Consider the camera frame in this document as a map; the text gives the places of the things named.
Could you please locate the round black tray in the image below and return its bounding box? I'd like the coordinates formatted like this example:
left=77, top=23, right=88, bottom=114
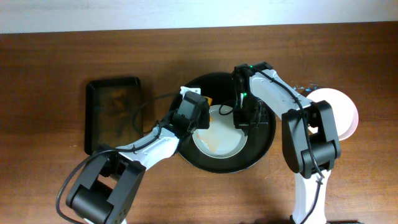
left=177, top=72, right=275, bottom=173

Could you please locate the rectangular black tray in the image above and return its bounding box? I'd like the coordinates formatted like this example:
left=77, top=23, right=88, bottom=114
left=84, top=77, right=143, bottom=155

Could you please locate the green and orange sponge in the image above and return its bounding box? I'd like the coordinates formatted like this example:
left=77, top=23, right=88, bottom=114
left=205, top=96, right=213, bottom=121

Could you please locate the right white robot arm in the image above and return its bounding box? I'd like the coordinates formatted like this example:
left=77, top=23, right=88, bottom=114
left=231, top=62, right=341, bottom=223

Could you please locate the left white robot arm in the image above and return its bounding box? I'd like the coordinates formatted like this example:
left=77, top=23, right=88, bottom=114
left=55, top=90, right=211, bottom=223

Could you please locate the grey-white plate with sauce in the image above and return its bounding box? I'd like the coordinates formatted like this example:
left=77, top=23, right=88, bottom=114
left=192, top=105, right=248, bottom=159

